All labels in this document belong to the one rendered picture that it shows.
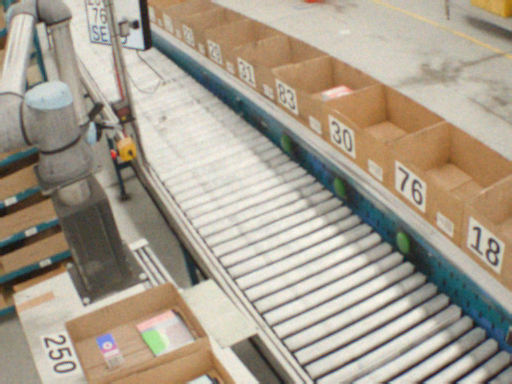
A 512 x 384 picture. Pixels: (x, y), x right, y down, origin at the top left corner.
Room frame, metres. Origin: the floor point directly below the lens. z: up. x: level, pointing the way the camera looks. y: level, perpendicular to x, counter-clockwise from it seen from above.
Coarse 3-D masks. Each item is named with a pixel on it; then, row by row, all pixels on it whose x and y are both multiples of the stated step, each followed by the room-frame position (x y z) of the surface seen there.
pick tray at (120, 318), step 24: (168, 288) 1.41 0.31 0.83; (96, 312) 1.32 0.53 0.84; (120, 312) 1.35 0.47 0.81; (144, 312) 1.37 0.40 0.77; (192, 312) 1.26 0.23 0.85; (72, 336) 1.27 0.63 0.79; (96, 336) 1.30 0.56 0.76; (120, 336) 1.29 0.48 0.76; (96, 360) 1.19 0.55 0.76; (144, 360) 1.17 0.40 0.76; (168, 360) 1.11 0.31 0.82
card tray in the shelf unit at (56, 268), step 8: (56, 264) 2.51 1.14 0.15; (64, 264) 2.51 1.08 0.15; (32, 272) 2.47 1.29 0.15; (40, 272) 2.47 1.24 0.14; (48, 272) 2.33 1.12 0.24; (56, 272) 2.35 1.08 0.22; (16, 280) 2.42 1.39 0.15; (32, 280) 2.29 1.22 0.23; (40, 280) 2.31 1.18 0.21; (16, 288) 2.25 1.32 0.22; (24, 288) 2.27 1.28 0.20
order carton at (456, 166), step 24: (408, 144) 1.68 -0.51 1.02; (432, 144) 1.72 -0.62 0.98; (456, 144) 1.71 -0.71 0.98; (480, 144) 1.59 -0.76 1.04; (408, 168) 1.54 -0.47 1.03; (432, 168) 1.72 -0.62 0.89; (456, 168) 1.69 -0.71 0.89; (480, 168) 1.58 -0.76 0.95; (504, 168) 1.47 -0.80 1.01; (432, 192) 1.42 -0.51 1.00; (456, 192) 1.56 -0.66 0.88; (480, 192) 1.31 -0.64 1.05; (432, 216) 1.42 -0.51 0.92; (456, 216) 1.31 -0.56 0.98; (456, 240) 1.30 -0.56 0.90
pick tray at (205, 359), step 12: (204, 348) 1.11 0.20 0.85; (180, 360) 1.09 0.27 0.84; (192, 360) 1.10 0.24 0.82; (204, 360) 1.11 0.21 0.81; (216, 360) 1.08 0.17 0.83; (144, 372) 1.05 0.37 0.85; (156, 372) 1.06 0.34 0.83; (168, 372) 1.07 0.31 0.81; (180, 372) 1.08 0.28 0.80; (192, 372) 1.09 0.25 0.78; (204, 372) 1.10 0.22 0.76; (216, 372) 1.10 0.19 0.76; (228, 372) 1.01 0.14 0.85
